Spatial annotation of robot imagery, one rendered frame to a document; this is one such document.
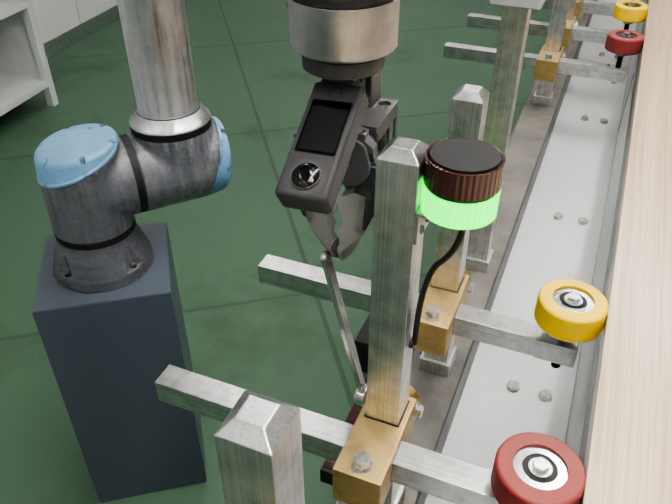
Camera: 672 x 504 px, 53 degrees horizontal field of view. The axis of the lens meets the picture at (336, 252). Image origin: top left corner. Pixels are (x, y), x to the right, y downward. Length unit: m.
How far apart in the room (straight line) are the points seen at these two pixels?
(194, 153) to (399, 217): 0.78
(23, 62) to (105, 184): 2.54
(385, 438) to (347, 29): 0.39
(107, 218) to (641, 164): 0.91
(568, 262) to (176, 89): 0.81
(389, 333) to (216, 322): 1.54
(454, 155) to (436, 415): 0.51
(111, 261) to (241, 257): 1.10
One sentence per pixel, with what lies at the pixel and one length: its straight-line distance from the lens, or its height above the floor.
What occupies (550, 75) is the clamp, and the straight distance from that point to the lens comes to 1.73.
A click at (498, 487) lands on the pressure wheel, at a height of 0.89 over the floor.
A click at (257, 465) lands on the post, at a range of 0.37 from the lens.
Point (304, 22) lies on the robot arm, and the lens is 0.55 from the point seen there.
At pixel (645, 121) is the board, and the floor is 0.90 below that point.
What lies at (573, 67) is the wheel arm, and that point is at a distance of 1.76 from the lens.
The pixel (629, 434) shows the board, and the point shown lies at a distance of 0.72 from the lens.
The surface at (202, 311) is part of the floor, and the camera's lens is 2.18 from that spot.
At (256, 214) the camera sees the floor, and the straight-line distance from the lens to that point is 2.60.
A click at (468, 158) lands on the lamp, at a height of 1.18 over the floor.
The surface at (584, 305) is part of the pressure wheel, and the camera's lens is 0.84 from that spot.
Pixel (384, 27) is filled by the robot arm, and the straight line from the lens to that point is 0.55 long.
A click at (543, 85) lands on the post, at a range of 1.82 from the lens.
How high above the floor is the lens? 1.42
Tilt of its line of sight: 37 degrees down
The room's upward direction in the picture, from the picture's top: straight up
